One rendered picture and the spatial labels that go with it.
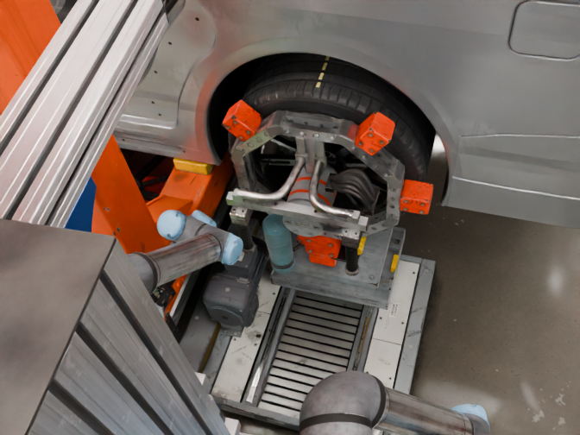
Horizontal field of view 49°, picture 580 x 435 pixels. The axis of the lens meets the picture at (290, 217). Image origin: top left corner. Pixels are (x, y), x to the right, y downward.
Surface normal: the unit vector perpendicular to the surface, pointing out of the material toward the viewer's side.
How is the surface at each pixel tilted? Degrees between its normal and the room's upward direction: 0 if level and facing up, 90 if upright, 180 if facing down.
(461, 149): 90
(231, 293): 0
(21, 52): 90
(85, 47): 0
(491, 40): 90
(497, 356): 0
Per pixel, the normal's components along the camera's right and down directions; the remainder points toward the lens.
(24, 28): 0.95, 0.18
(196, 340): -0.10, -0.58
